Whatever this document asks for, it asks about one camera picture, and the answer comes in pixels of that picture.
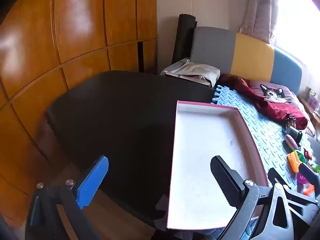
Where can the wooden bedside shelf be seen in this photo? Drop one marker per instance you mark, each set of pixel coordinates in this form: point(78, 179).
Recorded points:
point(310, 108)

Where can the blue foam mat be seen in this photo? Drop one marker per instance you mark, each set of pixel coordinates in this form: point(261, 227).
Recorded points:
point(262, 135)

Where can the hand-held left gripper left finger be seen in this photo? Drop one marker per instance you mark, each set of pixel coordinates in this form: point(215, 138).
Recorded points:
point(92, 182)

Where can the black round container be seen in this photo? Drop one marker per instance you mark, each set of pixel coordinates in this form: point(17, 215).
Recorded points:
point(295, 133)

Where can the grey yellow blue headboard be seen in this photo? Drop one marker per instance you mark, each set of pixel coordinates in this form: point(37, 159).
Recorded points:
point(250, 55)

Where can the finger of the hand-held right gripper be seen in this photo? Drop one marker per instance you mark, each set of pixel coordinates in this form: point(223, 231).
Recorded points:
point(311, 175)
point(281, 180)

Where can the wooden wardrobe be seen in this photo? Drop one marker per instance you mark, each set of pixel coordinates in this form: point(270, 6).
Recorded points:
point(75, 30)

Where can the magenta plastic disc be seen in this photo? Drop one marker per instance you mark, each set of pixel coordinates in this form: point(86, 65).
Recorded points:
point(302, 180)

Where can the purple oval toy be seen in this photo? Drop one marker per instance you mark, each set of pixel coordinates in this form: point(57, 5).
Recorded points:
point(291, 141)

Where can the pink shallow box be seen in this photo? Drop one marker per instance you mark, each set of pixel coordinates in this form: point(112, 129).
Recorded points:
point(200, 155)

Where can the window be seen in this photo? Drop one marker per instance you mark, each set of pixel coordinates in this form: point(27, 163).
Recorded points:
point(300, 25)

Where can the pink curtain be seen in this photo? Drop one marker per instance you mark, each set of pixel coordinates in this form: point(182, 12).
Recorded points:
point(260, 10)

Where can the beige fabric bag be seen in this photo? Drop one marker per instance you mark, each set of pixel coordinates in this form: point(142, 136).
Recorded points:
point(195, 71)

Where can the cat print pillow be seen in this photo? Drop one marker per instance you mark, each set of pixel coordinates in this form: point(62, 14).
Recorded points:
point(272, 92)

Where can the black rolled mat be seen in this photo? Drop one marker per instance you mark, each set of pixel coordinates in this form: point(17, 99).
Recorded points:
point(183, 37)

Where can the dark red cloth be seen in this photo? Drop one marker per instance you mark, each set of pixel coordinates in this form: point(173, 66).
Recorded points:
point(275, 110)

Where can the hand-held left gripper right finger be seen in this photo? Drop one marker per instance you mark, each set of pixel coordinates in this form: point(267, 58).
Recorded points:
point(226, 182)

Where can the small pink storage box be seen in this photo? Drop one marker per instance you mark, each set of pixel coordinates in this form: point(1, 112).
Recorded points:
point(313, 102)

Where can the light green toy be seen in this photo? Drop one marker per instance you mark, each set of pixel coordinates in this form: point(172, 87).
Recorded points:
point(316, 168)

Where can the small orange toy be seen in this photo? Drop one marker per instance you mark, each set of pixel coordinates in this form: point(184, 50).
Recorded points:
point(309, 190)

